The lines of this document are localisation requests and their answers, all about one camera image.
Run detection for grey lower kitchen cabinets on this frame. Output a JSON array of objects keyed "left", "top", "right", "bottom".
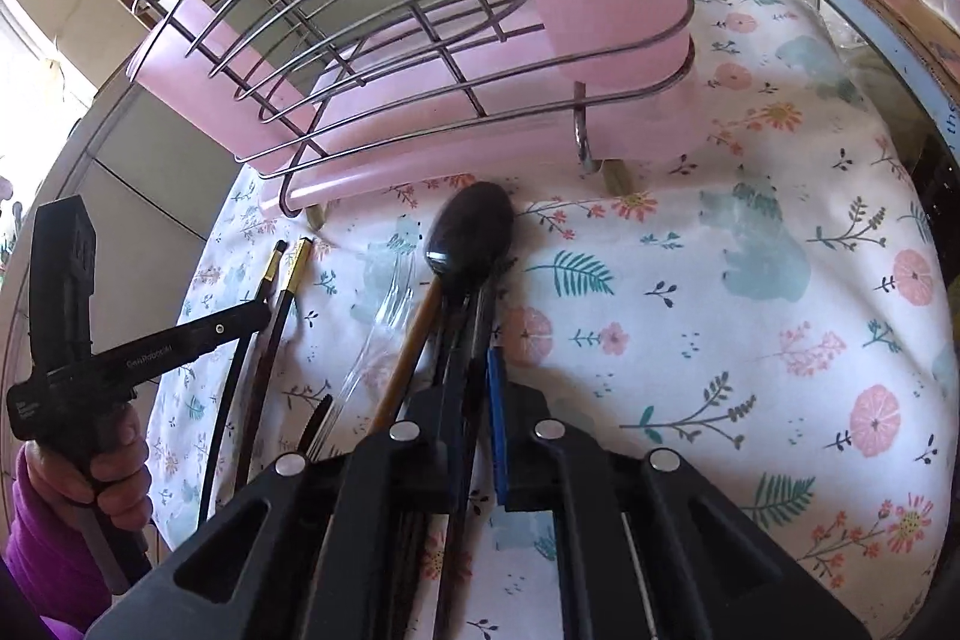
[{"left": 4, "top": 62, "right": 248, "bottom": 386}]

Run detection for floral printed cloth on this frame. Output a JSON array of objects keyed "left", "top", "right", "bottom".
[{"left": 146, "top": 0, "right": 946, "bottom": 640}]

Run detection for person's left forearm purple sleeve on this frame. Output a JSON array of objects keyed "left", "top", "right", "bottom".
[{"left": 4, "top": 460, "right": 125, "bottom": 640}]

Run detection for cardboard shelf liner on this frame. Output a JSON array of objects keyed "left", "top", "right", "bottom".
[{"left": 765, "top": 0, "right": 960, "bottom": 86}]

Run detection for black spoon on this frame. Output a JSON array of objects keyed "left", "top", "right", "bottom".
[{"left": 405, "top": 181, "right": 520, "bottom": 640}]

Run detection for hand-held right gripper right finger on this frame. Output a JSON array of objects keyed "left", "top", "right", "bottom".
[{"left": 487, "top": 347, "right": 875, "bottom": 640}]

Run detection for metal wire rack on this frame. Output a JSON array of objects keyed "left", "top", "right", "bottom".
[{"left": 30, "top": 0, "right": 698, "bottom": 221}]

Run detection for person's left hand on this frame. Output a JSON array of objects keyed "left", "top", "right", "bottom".
[{"left": 15, "top": 404, "right": 152, "bottom": 536}]

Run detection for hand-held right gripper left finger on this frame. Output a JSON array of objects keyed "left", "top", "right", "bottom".
[{"left": 86, "top": 385, "right": 470, "bottom": 640}]

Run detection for brown wooden chopstick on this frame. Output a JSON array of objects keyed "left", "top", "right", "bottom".
[{"left": 370, "top": 276, "right": 445, "bottom": 435}]

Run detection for clear plastic fork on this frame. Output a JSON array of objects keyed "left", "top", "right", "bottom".
[{"left": 326, "top": 239, "right": 419, "bottom": 420}]

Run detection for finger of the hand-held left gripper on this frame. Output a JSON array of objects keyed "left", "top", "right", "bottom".
[
  {"left": 28, "top": 197, "right": 97, "bottom": 378},
  {"left": 88, "top": 301, "right": 271, "bottom": 387}
]

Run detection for pink plastic tray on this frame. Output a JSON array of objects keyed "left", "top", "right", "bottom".
[{"left": 127, "top": 0, "right": 601, "bottom": 214}]

